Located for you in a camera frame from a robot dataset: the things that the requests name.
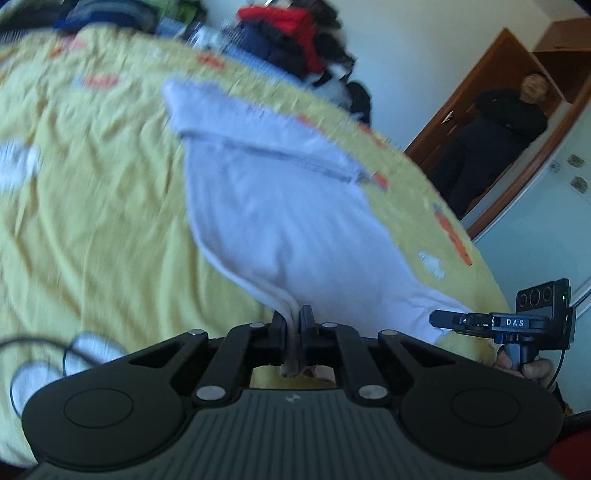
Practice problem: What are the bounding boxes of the black crumpled garment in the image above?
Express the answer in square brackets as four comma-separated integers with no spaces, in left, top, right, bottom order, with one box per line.
[286,0,342,28]

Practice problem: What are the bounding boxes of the red jacket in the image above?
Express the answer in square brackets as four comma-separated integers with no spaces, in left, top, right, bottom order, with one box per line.
[236,4,326,75]

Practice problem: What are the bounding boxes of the large black bag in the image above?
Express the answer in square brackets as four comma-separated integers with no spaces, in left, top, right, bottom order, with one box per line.
[346,80,372,125]

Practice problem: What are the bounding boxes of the brown wooden door frame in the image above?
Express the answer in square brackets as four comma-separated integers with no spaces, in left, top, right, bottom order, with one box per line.
[464,7,591,243]

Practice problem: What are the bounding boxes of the stack of folded dark clothes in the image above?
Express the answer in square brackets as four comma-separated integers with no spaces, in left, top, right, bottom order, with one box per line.
[53,0,160,33]

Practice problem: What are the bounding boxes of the brown wooden door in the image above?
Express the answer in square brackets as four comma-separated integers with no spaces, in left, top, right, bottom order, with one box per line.
[404,28,539,160]

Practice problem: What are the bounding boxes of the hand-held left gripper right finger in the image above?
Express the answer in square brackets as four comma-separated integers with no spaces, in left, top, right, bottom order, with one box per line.
[299,305,465,408]

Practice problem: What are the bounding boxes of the yellow printed bed sheet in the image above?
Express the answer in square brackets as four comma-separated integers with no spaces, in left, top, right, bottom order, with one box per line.
[0,23,513,472]

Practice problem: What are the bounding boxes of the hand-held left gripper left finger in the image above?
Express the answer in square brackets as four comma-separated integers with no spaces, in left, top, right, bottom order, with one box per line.
[127,310,296,408]

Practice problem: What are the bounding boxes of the dark grey garment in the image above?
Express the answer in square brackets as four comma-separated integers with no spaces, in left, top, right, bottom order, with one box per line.
[314,32,356,70]

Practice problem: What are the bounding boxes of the person's red garment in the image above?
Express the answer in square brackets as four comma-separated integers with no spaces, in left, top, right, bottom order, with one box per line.
[538,413,591,480]

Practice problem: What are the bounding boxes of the person's right hand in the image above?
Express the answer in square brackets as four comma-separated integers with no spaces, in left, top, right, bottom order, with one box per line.
[494,346,555,385]

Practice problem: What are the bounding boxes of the green chair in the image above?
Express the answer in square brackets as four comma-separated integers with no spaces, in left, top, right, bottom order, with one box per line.
[157,0,204,21]

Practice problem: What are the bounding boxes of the black cable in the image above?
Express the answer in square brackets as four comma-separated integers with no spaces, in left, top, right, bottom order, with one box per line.
[0,331,130,416]
[551,295,591,393]

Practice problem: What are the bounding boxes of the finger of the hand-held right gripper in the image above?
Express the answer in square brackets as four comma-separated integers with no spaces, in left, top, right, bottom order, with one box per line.
[429,310,469,330]

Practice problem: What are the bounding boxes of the white crumpled cloth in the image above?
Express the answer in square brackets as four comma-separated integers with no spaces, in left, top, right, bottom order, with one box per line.
[185,21,232,51]

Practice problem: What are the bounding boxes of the navy padded jacket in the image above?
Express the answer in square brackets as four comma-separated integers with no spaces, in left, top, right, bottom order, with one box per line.
[238,23,305,77]

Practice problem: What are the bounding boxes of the white long-sleeve shirt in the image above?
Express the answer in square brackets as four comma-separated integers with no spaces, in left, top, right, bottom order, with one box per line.
[161,76,474,377]

